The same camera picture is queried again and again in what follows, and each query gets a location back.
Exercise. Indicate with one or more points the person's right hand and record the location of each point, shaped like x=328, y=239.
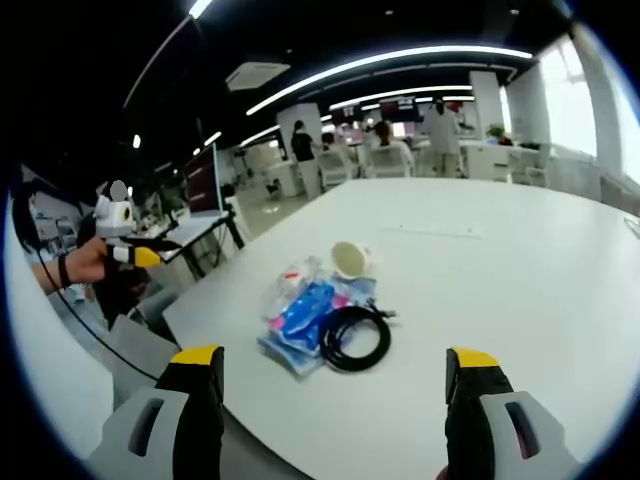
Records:
x=444, y=475

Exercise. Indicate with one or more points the clear plastic bag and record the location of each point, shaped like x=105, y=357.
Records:
x=290, y=285

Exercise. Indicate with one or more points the white side desk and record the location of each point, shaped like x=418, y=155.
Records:
x=192, y=230

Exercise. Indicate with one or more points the pink and blue packet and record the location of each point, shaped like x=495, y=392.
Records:
x=352, y=292

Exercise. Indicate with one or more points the white paper cup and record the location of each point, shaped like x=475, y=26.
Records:
x=350, y=260

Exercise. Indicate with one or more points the long ceiling light strip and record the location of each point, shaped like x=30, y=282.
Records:
x=390, y=60

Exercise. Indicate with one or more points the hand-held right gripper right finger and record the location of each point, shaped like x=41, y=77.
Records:
x=480, y=415

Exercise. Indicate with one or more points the white table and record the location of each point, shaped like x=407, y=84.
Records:
x=500, y=280

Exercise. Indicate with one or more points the black wristband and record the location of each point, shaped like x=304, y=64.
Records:
x=64, y=271

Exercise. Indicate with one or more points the computer monitor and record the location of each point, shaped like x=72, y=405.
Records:
x=202, y=180

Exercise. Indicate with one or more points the blue snack packet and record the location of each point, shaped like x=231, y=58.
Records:
x=297, y=325

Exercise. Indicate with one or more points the person's left hand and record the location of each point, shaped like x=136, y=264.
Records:
x=90, y=262

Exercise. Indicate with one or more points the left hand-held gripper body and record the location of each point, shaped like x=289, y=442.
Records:
x=107, y=220

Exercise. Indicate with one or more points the red wall screen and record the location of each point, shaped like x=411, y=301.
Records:
x=398, y=108

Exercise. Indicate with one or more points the ceiling air vent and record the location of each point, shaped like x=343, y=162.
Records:
x=257, y=74

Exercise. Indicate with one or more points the grey chair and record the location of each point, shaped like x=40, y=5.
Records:
x=140, y=350

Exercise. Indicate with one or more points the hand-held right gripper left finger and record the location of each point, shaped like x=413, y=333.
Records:
x=192, y=420

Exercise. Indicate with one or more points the white office chair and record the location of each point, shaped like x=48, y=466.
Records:
x=336, y=170
x=390, y=162

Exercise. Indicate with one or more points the green potted plant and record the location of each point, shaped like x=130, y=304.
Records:
x=496, y=131

